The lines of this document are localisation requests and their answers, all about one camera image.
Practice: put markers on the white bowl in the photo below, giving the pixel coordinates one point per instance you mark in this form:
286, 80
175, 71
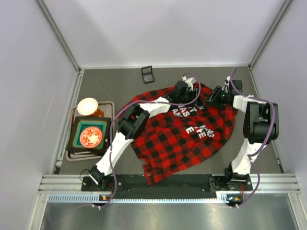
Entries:
87, 106

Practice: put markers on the metal tray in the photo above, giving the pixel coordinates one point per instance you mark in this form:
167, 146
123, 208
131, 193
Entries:
108, 107

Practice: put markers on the amber glass cup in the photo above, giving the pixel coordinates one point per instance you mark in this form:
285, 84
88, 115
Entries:
98, 113

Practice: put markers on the green black square dish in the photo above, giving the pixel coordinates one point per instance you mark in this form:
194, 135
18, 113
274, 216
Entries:
83, 122

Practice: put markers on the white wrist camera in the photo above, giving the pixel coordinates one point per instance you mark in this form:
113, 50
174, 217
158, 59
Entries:
227, 81
189, 81

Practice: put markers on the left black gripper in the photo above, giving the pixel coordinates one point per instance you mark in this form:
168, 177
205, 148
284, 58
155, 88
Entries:
186, 96

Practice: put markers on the small black open box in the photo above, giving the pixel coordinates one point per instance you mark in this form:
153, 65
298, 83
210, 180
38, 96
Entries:
147, 74

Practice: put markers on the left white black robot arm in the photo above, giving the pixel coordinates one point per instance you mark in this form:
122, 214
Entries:
133, 119

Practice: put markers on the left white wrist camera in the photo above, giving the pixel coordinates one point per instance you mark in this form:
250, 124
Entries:
189, 81

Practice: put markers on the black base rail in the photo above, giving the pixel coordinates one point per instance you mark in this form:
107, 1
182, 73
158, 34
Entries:
178, 186

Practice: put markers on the red patterned plate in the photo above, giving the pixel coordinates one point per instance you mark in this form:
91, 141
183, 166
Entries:
91, 137

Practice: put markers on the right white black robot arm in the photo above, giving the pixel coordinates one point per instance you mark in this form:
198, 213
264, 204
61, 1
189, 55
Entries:
260, 127

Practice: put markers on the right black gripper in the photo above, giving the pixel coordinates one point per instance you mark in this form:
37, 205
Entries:
216, 95

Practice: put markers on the red black plaid shirt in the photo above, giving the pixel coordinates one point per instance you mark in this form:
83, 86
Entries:
181, 138

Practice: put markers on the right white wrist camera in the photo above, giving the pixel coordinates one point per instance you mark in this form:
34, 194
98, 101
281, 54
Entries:
227, 81

